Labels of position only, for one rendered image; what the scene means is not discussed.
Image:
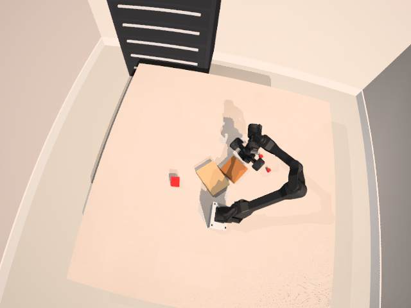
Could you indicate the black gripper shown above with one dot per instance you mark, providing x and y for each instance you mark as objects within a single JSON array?
[{"x": 247, "y": 157}]

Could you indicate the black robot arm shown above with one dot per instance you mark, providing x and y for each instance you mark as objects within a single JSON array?
[{"x": 291, "y": 190}]

